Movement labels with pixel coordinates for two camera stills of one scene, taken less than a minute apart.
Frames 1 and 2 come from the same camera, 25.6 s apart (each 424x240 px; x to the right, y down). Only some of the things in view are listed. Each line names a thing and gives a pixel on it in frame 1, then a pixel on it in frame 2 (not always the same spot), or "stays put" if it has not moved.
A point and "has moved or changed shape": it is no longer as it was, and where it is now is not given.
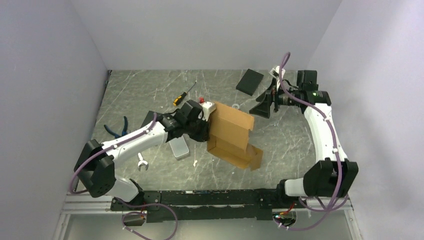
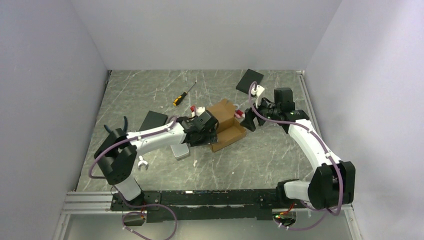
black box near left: x=149 y=118 stays put
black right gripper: x=270 y=95 to x=248 y=122
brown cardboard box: x=229 y=130 has moved or changed shape
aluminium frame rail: x=83 y=204 stays put
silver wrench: x=142 y=161 stays put
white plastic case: x=179 y=148 stays put
